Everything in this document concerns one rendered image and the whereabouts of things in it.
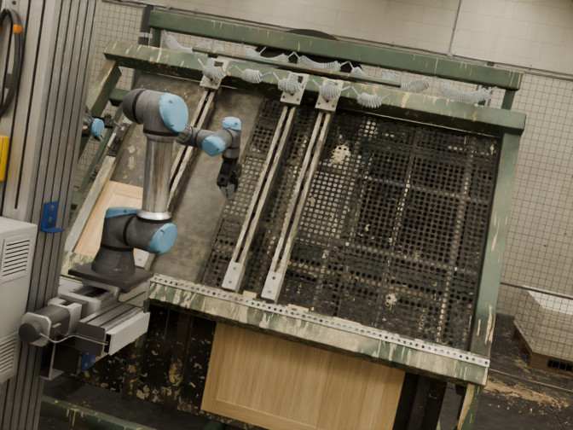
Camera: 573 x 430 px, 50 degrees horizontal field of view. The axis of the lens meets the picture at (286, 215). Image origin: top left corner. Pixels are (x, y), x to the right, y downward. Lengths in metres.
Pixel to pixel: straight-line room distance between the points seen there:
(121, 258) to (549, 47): 6.39
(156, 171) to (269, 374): 1.30
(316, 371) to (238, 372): 0.38
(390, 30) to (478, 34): 1.01
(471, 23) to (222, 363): 5.70
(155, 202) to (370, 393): 1.40
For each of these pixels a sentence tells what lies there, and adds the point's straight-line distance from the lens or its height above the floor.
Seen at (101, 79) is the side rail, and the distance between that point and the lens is 3.50.
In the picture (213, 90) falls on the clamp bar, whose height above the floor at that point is 1.77.
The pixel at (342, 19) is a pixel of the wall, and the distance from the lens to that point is 7.80.
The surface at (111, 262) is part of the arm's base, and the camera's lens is 2.18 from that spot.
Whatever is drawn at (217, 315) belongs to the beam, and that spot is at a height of 0.81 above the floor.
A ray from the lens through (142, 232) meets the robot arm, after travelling 2.08.
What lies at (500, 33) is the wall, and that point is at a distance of 7.78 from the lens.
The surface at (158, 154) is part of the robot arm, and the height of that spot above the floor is 1.48.
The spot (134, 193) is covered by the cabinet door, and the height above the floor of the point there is 1.20.
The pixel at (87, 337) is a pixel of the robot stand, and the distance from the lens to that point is 1.96.
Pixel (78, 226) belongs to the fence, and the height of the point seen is 1.01.
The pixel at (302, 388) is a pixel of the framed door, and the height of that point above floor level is 0.49.
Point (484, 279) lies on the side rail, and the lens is 2.77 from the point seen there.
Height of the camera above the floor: 1.63
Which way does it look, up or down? 7 degrees down
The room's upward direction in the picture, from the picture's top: 11 degrees clockwise
